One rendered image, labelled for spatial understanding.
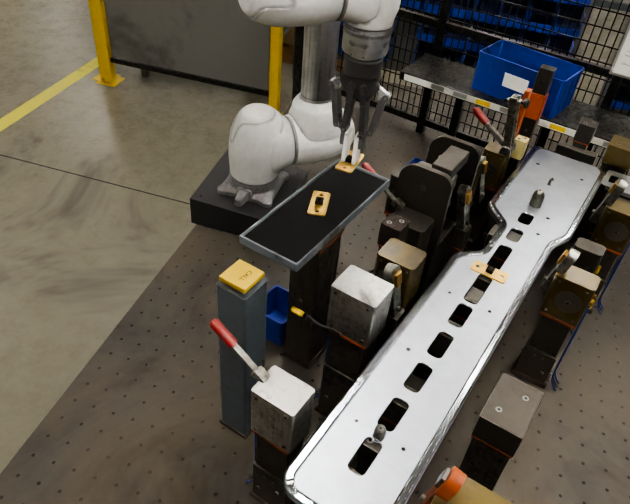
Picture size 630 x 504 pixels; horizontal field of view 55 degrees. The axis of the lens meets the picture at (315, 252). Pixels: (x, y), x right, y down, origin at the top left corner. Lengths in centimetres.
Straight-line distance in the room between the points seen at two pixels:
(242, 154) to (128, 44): 261
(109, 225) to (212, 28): 148
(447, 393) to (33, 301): 204
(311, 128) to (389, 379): 91
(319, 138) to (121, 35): 267
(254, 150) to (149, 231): 138
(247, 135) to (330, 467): 104
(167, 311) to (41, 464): 49
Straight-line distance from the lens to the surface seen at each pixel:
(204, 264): 181
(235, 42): 394
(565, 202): 178
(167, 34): 415
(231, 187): 192
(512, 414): 115
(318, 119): 183
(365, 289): 117
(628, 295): 206
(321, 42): 176
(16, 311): 281
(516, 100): 175
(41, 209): 334
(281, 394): 105
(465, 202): 153
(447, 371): 121
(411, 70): 228
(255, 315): 115
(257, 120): 177
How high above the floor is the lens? 191
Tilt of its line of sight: 40 degrees down
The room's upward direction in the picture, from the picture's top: 6 degrees clockwise
